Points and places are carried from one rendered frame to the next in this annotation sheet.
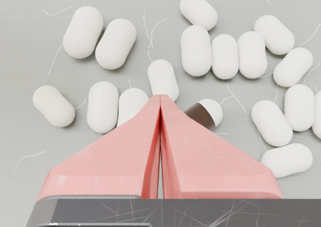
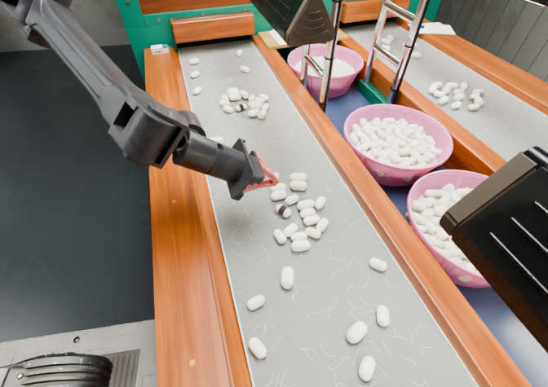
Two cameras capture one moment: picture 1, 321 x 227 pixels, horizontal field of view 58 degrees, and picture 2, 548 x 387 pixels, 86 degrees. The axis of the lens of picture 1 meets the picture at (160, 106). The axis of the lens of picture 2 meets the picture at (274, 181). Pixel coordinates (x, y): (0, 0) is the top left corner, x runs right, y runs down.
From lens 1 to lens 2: 0.48 m
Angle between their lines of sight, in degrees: 41
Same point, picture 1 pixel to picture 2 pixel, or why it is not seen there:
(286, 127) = (289, 230)
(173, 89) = (289, 200)
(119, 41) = (298, 183)
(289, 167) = (276, 234)
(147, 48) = (302, 195)
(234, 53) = (307, 213)
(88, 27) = (298, 176)
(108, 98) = (280, 186)
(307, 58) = (315, 232)
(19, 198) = not seen: hidden behind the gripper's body
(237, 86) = (300, 222)
